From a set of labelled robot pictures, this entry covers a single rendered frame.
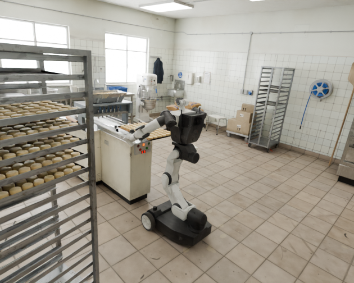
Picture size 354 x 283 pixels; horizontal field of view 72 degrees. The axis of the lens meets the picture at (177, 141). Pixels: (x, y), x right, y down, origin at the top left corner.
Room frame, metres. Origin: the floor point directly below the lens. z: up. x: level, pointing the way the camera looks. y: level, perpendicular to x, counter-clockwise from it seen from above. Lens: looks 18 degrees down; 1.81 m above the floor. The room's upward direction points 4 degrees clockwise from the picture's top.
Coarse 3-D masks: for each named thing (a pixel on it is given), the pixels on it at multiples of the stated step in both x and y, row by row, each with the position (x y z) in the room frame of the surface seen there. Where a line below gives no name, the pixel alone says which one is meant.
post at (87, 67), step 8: (88, 56) 1.33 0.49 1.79; (88, 64) 1.33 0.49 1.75; (88, 72) 1.32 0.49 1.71; (88, 80) 1.32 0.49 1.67; (88, 88) 1.32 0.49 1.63; (88, 96) 1.32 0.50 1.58; (88, 104) 1.32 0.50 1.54; (88, 112) 1.32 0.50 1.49; (88, 120) 1.32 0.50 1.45; (88, 128) 1.32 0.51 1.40; (88, 136) 1.33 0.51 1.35; (88, 144) 1.33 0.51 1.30; (88, 152) 1.33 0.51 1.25; (88, 160) 1.33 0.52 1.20; (88, 168) 1.33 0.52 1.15; (96, 200) 1.34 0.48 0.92; (96, 208) 1.34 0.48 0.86; (96, 216) 1.34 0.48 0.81; (96, 224) 1.34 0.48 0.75; (96, 232) 1.33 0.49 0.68; (96, 240) 1.33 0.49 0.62; (96, 248) 1.33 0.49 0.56; (96, 256) 1.33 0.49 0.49; (96, 264) 1.33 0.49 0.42; (96, 272) 1.32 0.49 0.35; (96, 280) 1.32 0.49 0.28
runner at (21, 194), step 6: (84, 168) 1.31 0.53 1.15; (72, 174) 1.25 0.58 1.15; (78, 174) 1.28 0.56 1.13; (54, 180) 1.15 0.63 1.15; (60, 180) 1.18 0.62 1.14; (36, 186) 1.07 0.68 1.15; (42, 186) 1.10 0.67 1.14; (48, 186) 1.12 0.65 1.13; (24, 192) 1.02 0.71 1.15; (30, 192) 1.05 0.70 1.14; (6, 198) 0.96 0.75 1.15; (12, 198) 0.98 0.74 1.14; (18, 198) 1.00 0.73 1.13; (0, 204) 0.93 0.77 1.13
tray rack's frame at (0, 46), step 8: (0, 48) 0.98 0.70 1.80; (8, 48) 1.01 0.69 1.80; (16, 48) 1.03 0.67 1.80; (24, 48) 1.06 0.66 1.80; (32, 48) 1.09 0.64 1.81; (40, 48) 1.12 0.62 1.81; (48, 48) 1.15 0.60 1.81; (56, 48) 1.18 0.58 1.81; (64, 48) 1.21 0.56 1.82; (64, 264) 1.56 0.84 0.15; (56, 272) 1.48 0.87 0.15; (72, 272) 1.49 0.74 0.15; (40, 280) 1.40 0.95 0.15; (48, 280) 1.40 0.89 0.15; (64, 280) 1.41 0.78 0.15; (72, 280) 1.42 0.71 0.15
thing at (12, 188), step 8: (56, 168) 1.33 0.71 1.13; (64, 168) 1.30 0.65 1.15; (72, 168) 1.31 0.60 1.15; (80, 168) 1.33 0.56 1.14; (32, 176) 1.17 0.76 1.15; (40, 176) 1.19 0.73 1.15; (48, 176) 1.19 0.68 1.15; (56, 176) 1.21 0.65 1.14; (8, 184) 1.08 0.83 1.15; (16, 184) 1.10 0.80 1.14; (24, 184) 1.09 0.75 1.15; (32, 184) 1.09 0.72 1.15; (0, 192) 1.00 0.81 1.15; (8, 192) 1.04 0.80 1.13; (16, 192) 1.02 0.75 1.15
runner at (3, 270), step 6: (84, 222) 1.30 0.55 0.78; (72, 228) 1.22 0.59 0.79; (78, 228) 1.26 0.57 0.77; (66, 234) 1.19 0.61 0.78; (54, 240) 1.12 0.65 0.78; (42, 246) 1.07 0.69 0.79; (48, 246) 1.09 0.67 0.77; (30, 252) 1.01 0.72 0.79; (36, 252) 1.04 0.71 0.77; (24, 258) 0.99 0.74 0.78; (12, 264) 0.94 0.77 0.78; (0, 270) 0.89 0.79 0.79; (6, 270) 0.91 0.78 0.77
